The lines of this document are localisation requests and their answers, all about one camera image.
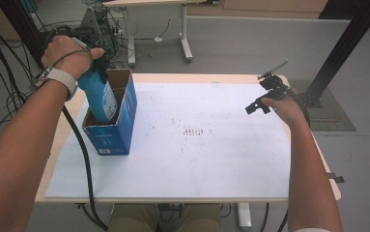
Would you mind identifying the person's white shirt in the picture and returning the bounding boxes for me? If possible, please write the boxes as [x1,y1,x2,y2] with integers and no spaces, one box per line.
[296,227,332,232]

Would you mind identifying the white table sheet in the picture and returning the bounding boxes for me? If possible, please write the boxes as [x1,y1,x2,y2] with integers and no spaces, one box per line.
[44,81,292,199]

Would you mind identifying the grey computer equipment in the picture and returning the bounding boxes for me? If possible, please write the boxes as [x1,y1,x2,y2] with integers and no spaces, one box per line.
[79,5,117,56]

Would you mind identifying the white table leg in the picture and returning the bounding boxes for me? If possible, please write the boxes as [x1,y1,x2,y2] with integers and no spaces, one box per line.
[237,202,253,232]

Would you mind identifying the black metal frame post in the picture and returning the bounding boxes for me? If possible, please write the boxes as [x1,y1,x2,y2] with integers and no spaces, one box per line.
[296,0,370,109]

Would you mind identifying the thin grey cable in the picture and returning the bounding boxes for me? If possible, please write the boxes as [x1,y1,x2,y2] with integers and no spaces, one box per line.
[31,36,95,90]

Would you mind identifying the white-legged desk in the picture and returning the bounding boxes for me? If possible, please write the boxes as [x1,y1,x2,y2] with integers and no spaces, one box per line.
[102,0,221,65]

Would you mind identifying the person's khaki trousers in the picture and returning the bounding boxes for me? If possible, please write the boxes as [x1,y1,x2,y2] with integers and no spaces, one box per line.
[107,202,222,232]

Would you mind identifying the person's left hand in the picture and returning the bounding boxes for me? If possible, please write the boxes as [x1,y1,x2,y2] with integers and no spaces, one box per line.
[41,35,105,81]

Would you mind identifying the dark metal stand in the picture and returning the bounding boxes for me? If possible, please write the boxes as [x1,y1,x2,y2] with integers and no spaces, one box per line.
[0,0,46,70]

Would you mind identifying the thick black cable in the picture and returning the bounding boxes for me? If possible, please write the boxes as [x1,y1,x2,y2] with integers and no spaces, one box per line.
[61,105,110,232]

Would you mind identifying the grey grid floor mat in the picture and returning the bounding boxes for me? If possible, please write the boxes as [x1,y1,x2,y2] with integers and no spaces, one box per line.
[288,79,357,132]

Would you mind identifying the beige wrist watch band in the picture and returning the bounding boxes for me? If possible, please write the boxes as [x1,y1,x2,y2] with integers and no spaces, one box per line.
[32,66,79,102]

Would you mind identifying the person's right hand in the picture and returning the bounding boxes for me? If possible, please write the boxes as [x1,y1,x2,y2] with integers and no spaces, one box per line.
[261,94,307,128]

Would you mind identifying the black table bracket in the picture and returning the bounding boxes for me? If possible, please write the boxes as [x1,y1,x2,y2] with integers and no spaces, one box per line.
[327,172,346,184]

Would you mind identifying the light wooden table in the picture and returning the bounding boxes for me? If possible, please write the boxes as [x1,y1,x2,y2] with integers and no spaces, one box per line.
[34,72,342,204]

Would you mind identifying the blue cardboard box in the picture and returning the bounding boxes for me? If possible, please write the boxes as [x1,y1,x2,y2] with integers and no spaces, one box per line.
[81,68,138,157]

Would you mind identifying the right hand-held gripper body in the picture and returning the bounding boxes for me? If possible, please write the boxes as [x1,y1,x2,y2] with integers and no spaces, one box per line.
[257,58,299,101]

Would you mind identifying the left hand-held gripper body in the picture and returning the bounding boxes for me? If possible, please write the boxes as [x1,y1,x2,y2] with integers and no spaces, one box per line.
[90,55,111,74]

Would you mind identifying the blue bottle with white cap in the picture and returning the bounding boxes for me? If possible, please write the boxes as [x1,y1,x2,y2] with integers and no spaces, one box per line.
[77,69,120,126]

